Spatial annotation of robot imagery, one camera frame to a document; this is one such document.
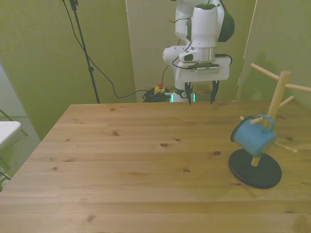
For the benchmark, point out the white folding table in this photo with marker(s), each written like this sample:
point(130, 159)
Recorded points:
point(7, 132)

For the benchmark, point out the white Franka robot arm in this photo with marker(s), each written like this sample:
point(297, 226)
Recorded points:
point(204, 24)

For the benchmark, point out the black camera stand pole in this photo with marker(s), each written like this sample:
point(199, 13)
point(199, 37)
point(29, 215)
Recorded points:
point(83, 46)

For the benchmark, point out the yellow emergency stop box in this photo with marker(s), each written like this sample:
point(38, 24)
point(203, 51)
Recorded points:
point(158, 90)

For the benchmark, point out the wooden mug tree black base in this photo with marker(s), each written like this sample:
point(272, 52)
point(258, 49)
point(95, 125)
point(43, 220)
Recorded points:
point(255, 174)

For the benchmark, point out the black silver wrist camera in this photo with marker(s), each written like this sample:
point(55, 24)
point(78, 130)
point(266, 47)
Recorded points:
point(206, 68)

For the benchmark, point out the blue enamel mug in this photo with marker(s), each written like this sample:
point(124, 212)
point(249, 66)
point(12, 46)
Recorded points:
point(250, 140)

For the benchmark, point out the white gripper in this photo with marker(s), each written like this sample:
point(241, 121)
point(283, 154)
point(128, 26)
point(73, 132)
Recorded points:
point(206, 76)

